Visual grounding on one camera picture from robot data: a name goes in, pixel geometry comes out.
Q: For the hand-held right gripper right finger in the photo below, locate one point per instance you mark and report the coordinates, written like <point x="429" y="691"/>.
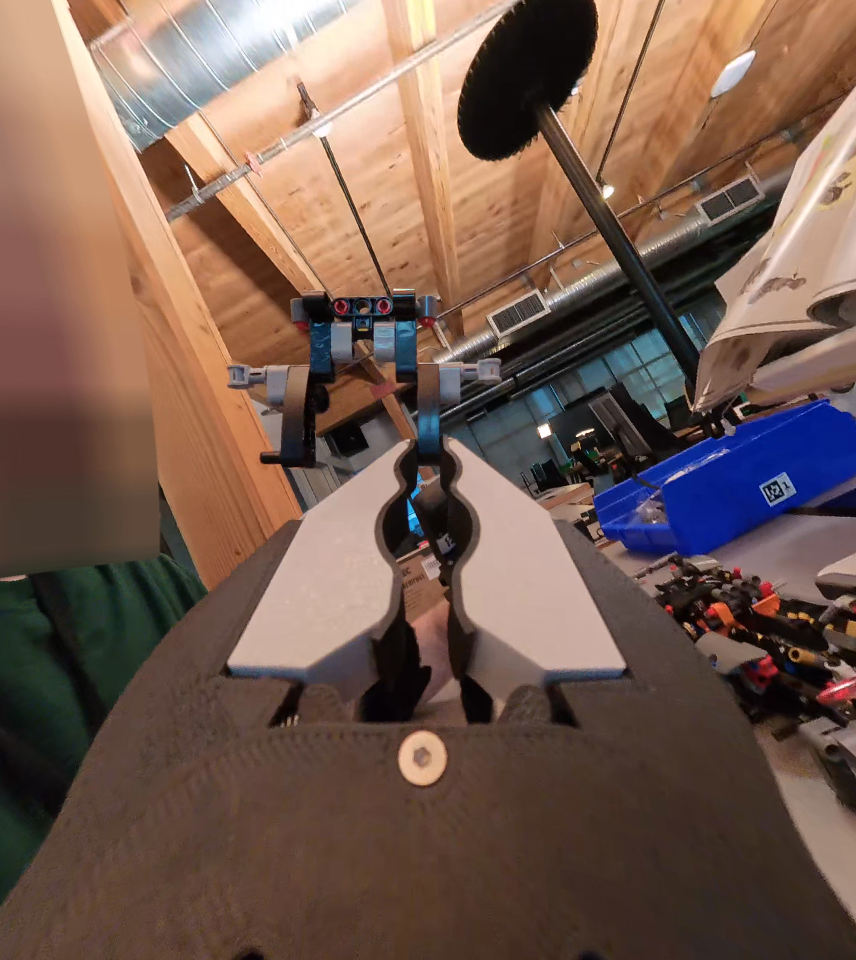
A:
<point x="540" y="600"/>

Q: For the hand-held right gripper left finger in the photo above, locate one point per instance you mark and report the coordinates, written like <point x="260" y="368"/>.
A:
<point x="308" y="600"/>

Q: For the black curved lego beam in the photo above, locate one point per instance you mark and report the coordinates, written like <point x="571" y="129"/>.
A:
<point x="428" y="420"/>

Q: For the black axle white connector subassembly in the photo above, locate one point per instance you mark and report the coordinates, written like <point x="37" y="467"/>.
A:
<point x="465" y="373"/>

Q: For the black white lego frame subassembly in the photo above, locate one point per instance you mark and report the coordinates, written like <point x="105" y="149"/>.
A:
<point x="364" y="307"/>

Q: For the small light grey lego connector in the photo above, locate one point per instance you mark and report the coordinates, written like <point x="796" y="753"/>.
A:
<point x="246" y="375"/>

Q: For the grey black lego car model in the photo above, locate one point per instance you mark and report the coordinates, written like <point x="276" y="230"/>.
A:
<point x="788" y="652"/>

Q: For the lego instruction booklet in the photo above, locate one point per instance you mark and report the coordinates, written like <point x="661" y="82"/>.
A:
<point x="810" y="225"/>

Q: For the person's left hand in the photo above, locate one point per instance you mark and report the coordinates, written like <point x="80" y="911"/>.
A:
<point x="434" y="652"/>

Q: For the brown cardboard box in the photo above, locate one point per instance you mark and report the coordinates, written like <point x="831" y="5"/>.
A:
<point x="417" y="589"/>

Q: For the white air vent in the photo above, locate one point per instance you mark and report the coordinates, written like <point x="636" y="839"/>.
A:
<point x="729" y="201"/>
<point x="518" y="313"/>

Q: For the blue plastic bin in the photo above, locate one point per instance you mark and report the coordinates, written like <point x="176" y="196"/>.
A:
<point x="735" y="480"/>

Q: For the black pole with round disc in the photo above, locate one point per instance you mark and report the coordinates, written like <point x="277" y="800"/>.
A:
<point x="525" y="67"/>

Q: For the round white ceiling lamp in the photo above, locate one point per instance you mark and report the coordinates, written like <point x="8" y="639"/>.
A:
<point x="733" y="73"/>

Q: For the plain wooden post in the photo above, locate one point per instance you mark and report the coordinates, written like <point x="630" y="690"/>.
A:
<point x="195" y="375"/>

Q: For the silver duct with vents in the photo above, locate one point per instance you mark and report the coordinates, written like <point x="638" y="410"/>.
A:
<point x="623" y="262"/>

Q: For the large silver spiral duct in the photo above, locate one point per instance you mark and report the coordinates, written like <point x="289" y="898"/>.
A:
<point x="195" y="52"/>

